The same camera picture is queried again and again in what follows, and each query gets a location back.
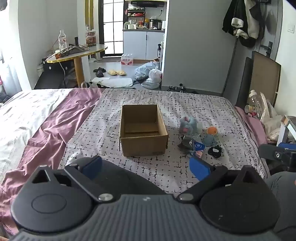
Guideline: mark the orange burger plush toy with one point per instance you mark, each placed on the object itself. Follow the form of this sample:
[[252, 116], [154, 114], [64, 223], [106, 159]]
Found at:
[[212, 130]]

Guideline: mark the white plastic bag red print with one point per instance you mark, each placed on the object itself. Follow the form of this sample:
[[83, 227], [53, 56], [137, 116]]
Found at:
[[155, 75]]

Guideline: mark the brown cardboard box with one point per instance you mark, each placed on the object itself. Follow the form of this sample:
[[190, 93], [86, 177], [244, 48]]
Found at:
[[142, 131]]

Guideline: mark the black item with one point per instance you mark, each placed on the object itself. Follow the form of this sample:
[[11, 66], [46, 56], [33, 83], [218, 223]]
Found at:
[[187, 144]]

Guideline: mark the white floor mat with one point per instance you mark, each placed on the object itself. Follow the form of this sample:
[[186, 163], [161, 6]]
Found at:
[[113, 82]]

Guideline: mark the yellow slipper right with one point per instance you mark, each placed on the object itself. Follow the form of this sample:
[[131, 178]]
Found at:
[[121, 73]]

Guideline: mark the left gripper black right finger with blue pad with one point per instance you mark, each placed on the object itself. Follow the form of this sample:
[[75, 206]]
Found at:
[[208, 177]]

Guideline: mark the white black patterned bed sheet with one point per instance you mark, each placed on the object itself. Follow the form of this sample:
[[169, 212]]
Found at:
[[99, 136]]

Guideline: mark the hanging black white clothes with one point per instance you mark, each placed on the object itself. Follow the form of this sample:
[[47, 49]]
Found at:
[[244, 21]]

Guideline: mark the blue Vinda tissue pack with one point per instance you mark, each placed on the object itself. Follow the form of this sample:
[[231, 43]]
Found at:
[[198, 149]]

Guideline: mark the white kitchen cabinet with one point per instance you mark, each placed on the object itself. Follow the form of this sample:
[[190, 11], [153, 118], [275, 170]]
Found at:
[[142, 44]]

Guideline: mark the black and white furry toy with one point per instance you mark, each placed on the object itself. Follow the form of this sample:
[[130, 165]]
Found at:
[[215, 152]]

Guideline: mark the white crumpled plastic bag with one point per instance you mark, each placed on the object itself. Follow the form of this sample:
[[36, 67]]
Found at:
[[270, 119]]

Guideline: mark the clear plastic bag on floor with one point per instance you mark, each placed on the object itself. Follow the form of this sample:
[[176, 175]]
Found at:
[[150, 84]]

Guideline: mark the clear plastic water bottle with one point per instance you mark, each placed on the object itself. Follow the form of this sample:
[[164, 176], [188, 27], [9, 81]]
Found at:
[[62, 40]]

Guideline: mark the clear bottle white cap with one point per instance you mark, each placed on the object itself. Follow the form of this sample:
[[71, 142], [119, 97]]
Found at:
[[256, 99]]

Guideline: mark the grey plush mouse toy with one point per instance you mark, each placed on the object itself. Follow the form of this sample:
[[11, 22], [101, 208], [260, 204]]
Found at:
[[188, 125]]

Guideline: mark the black slippers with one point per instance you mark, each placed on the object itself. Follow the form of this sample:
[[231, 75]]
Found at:
[[99, 72]]

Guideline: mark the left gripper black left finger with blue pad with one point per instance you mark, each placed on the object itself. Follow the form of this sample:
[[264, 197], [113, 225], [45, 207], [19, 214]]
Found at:
[[82, 172]]

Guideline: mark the white quilt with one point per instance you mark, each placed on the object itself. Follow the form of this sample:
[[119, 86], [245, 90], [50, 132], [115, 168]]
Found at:
[[21, 117]]

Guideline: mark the yellow slipper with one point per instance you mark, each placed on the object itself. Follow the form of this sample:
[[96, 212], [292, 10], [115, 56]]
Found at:
[[121, 73], [112, 72]]

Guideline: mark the yellow slipper left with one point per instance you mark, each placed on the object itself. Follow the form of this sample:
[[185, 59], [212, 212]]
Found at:
[[112, 72]]

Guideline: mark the pack of water bottles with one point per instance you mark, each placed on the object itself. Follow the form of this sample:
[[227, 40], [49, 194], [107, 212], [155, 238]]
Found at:
[[127, 59]]

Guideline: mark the grey plastic bag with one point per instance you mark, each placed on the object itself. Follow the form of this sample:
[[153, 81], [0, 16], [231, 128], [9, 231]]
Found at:
[[142, 72]]

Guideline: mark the brown board black frame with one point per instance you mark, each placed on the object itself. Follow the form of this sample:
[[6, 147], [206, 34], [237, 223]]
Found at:
[[260, 74]]

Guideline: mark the grey-blue knitted plush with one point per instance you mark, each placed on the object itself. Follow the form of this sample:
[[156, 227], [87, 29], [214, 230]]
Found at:
[[209, 140]]

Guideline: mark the round yellow-edged table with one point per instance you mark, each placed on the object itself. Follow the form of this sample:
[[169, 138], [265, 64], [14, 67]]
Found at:
[[77, 58]]

